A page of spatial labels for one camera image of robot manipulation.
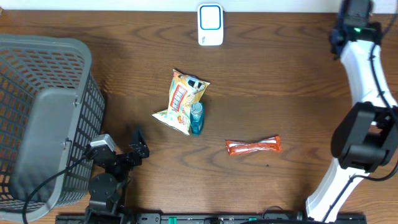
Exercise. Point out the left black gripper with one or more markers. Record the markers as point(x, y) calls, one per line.
point(139, 152)

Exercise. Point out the blue mouthwash bottle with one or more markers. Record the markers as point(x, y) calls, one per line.
point(197, 118)

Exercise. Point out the yellow snack bag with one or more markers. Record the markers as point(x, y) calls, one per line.
point(185, 90)

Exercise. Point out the red snack bar wrapper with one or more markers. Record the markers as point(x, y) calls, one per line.
point(242, 147)

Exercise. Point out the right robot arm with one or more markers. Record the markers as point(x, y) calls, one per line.
point(367, 137)

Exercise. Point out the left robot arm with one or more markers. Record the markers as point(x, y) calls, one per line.
point(108, 189)

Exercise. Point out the grey plastic shopping basket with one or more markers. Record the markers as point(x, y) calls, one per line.
point(51, 108)

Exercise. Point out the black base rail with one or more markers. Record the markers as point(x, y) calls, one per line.
point(156, 218)

